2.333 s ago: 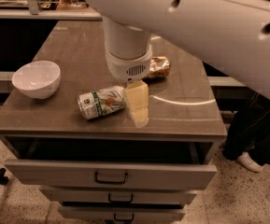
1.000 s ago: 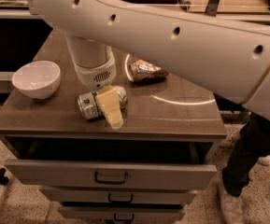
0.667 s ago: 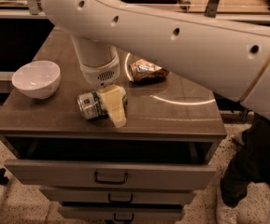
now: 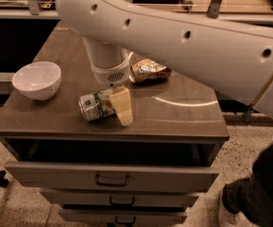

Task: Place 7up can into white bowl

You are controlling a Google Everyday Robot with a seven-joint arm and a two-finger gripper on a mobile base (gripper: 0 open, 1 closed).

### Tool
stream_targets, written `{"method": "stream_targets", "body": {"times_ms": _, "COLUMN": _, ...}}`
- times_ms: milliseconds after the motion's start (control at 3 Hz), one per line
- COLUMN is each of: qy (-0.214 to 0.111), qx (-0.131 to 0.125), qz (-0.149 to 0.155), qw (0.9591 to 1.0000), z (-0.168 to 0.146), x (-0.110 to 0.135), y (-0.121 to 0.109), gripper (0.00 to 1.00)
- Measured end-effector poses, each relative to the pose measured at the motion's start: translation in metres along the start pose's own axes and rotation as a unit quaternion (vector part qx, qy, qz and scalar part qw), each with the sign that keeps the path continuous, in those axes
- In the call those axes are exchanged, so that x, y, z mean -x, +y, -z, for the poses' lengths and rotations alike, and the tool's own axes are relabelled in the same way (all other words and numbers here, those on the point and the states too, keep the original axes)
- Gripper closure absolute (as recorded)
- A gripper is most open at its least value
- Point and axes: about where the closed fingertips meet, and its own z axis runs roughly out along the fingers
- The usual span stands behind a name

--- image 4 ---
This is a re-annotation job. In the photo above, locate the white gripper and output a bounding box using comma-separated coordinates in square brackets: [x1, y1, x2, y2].
[91, 58, 133, 127]

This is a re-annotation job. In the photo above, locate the green white 7up can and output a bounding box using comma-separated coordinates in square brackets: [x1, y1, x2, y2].
[78, 90, 115, 121]

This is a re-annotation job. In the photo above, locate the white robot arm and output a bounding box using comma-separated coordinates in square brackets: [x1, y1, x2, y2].
[56, 0, 273, 119]

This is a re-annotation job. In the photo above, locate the white ceramic bowl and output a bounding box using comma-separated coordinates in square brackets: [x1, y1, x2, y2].
[12, 61, 61, 100]

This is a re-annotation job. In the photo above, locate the crumpled gold chip bag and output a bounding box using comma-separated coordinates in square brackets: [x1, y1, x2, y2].
[130, 59, 172, 83]

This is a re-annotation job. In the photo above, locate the grey drawer cabinet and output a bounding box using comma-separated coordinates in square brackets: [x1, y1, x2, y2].
[0, 27, 229, 214]

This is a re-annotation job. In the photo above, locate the top grey drawer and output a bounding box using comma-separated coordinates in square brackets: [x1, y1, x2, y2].
[5, 161, 218, 193]

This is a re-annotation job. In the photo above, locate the grey drawer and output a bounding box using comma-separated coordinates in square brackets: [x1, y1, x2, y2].
[5, 161, 218, 193]
[59, 209, 187, 224]
[40, 188, 199, 208]

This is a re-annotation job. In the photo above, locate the middle grey drawer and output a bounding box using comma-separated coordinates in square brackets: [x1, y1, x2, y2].
[40, 188, 199, 208]

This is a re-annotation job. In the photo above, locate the bottom grey drawer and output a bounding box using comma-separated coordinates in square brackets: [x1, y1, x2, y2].
[59, 209, 187, 224]

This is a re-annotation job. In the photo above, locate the person in dark trousers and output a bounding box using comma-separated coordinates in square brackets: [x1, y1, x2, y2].
[218, 144, 273, 227]

